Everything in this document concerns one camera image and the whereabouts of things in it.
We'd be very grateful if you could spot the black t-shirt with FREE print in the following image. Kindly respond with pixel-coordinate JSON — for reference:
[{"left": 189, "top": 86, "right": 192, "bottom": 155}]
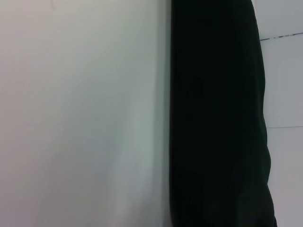
[{"left": 169, "top": 0, "right": 278, "bottom": 227}]

